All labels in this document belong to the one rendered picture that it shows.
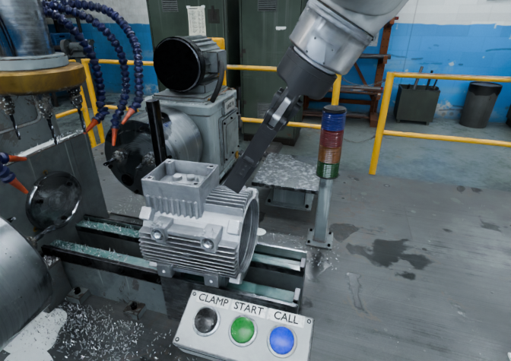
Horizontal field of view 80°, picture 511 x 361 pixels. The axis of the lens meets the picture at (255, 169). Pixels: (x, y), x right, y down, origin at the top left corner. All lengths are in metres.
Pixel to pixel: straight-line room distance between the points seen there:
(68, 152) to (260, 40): 2.96
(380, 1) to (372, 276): 0.71
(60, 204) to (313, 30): 0.74
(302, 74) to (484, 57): 5.34
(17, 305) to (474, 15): 5.55
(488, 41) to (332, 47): 5.32
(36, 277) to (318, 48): 0.54
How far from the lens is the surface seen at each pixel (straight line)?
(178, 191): 0.58
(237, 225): 0.55
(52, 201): 0.89
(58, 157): 0.89
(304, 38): 0.39
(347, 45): 0.39
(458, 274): 1.03
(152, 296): 0.79
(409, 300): 0.89
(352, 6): 0.37
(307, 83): 0.40
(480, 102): 5.37
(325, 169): 0.84
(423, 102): 5.12
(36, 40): 0.73
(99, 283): 0.87
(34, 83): 0.68
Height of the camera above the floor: 1.42
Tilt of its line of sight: 26 degrees down
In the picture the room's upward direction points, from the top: straight up
